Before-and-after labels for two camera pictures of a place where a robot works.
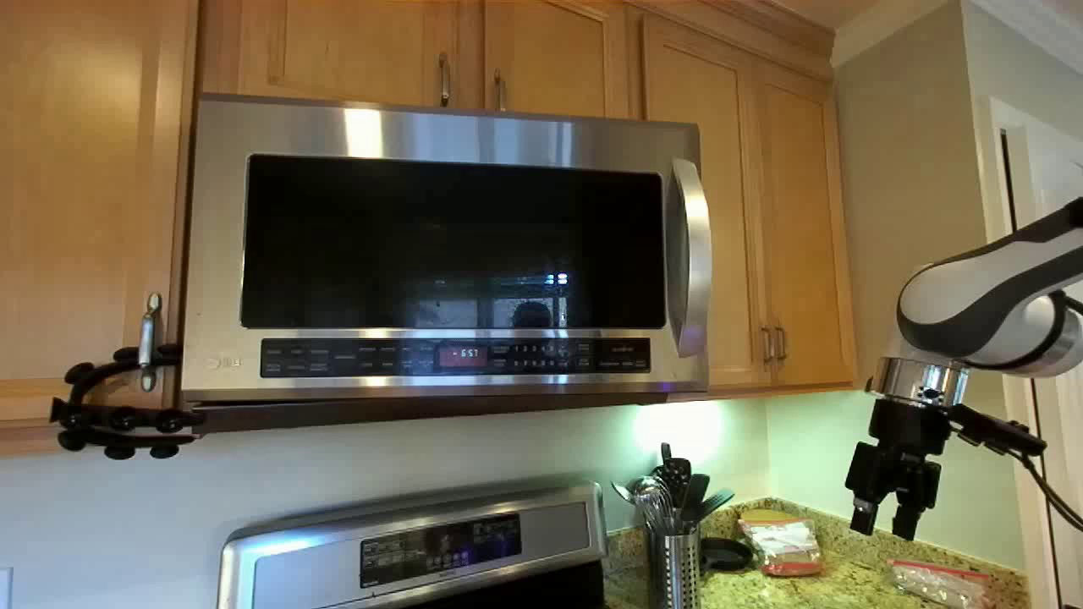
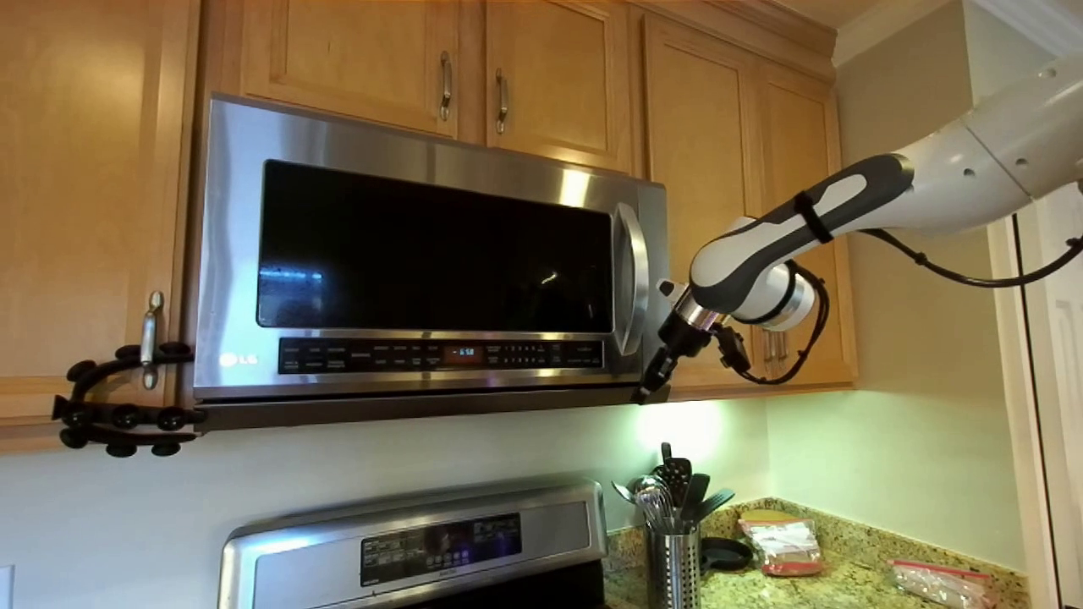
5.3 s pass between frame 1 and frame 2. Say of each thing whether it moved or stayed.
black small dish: stayed
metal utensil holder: stayed
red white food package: stayed
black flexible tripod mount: stayed
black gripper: moved
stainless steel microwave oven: moved
